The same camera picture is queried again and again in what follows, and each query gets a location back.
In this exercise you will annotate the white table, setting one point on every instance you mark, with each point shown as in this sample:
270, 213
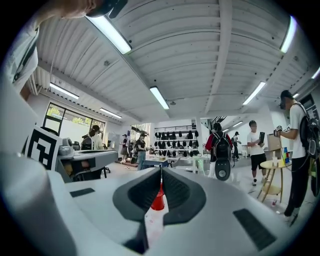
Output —
197, 162

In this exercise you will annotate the red cup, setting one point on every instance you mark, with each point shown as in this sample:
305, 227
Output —
158, 202

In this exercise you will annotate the large black-framed window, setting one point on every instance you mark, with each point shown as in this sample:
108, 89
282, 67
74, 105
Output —
72, 122

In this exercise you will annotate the cardboard box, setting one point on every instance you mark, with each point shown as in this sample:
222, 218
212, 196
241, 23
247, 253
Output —
273, 142

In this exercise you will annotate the black head-worn camera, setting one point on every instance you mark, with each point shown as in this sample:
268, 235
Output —
105, 7

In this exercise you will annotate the stack of coloured blocks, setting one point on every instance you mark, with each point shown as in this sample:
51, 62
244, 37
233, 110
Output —
287, 155

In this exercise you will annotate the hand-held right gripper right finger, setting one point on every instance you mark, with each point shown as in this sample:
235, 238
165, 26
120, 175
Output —
212, 215

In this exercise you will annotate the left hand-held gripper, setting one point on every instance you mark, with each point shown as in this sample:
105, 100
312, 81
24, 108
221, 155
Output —
42, 147

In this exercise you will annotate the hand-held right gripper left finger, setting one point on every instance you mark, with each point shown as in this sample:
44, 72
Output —
100, 215

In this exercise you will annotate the person's face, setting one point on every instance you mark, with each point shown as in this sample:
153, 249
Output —
70, 8

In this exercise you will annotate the wall rack of black bags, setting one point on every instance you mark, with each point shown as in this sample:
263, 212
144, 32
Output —
176, 142

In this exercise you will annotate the long ceiling light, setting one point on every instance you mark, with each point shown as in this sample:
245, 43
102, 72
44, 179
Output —
108, 33
160, 97
63, 90
316, 73
288, 35
254, 93
110, 113

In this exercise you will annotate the round wooden side table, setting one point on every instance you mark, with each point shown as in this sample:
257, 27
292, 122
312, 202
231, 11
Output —
272, 166

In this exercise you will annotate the person's white shirt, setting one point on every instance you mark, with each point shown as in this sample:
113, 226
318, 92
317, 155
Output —
21, 55

